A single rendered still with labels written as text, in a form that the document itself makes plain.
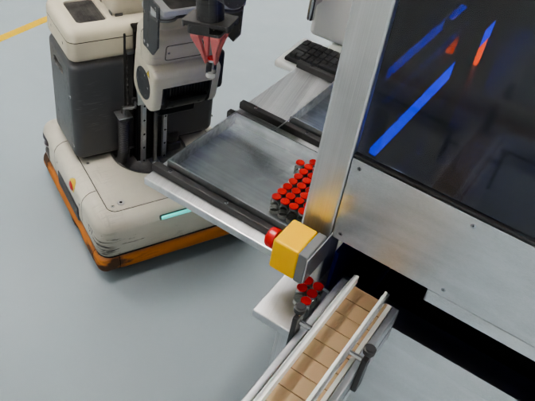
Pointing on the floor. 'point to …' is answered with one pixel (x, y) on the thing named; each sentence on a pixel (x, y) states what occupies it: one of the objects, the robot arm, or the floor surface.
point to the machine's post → (345, 122)
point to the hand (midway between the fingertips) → (211, 59)
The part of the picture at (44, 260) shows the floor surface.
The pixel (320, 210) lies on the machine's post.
